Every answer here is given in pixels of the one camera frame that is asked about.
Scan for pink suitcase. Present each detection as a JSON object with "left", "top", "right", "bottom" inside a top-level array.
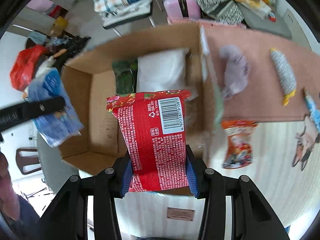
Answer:
[{"left": 162, "top": 0, "right": 201, "bottom": 22}]

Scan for brown table label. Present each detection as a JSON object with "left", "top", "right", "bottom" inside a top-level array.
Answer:
[{"left": 167, "top": 207, "right": 195, "bottom": 221}]

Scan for white goose plush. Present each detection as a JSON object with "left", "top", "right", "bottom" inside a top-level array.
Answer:
[{"left": 22, "top": 48, "right": 68, "bottom": 98}]

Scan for light blue tissue pack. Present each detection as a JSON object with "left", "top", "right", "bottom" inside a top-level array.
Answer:
[{"left": 28, "top": 68, "right": 84, "bottom": 147}]

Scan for dark clutter pile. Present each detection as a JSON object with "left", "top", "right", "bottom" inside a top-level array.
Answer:
[{"left": 25, "top": 31, "right": 91, "bottom": 76}]

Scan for white legged stool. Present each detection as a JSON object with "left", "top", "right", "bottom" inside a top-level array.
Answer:
[{"left": 103, "top": 0, "right": 156, "bottom": 37}]

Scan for wooden stool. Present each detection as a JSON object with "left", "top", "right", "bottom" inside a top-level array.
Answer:
[{"left": 16, "top": 147, "right": 42, "bottom": 176}]

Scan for grey cushioned chair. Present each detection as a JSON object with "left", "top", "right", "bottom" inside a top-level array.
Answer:
[{"left": 235, "top": 0, "right": 293, "bottom": 40}]

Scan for red snack package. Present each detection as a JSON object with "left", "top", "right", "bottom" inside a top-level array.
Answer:
[{"left": 106, "top": 90, "right": 190, "bottom": 192}]

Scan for dark green Deeyeo wipes pack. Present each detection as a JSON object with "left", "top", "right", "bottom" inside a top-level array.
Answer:
[{"left": 112, "top": 59, "right": 138, "bottom": 96}]

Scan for black white patterned bag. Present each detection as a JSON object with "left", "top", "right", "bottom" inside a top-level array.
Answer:
[{"left": 195, "top": 0, "right": 245, "bottom": 25}]

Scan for white soft pillow pack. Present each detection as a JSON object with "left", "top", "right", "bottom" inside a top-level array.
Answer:
[{"left": 136, "top": 48, "right": 199, "bottom": 101}]

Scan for brown cardboard box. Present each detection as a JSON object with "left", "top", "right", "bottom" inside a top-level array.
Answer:
[{"left": 59, "top": 23, "right": 220, "bottom": 175}]

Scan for person's hand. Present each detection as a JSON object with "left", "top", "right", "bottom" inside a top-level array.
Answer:
[{"left": 0, "top": 153, "right": 20, "bottom": 221}]

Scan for yellow items on chair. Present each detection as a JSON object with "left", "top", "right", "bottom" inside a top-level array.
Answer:
[{"left": 235, "top": 0, "right": 276, "bottom": 22}]

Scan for pink folded bedding pack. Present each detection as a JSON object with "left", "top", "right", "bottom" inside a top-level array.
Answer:
[{"left": 167, "top": 17, "right": 247, "bottom": 29}]

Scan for pink table cloth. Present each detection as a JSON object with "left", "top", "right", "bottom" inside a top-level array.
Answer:
[{"left": 166, "top": 18, "right": 320, "bottom": 124}]

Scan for lilac plush toy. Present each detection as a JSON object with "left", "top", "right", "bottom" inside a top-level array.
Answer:
[{"left": 219, "top": 44, "right": 251, "bottom": 101}]

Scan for orange snack package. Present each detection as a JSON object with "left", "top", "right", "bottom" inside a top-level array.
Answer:
[{"left": 221, "top": 120, "right": 258, "bottom": 169}]

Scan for blue plush doll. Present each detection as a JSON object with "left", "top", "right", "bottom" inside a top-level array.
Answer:
[{"left": 303, "top": 87, "right": 320, "bottom": 132}]

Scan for red plastic bag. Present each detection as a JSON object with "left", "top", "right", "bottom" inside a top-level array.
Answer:
[{"left": 10, "top": 45, "right": 48, "bottom": 92}]

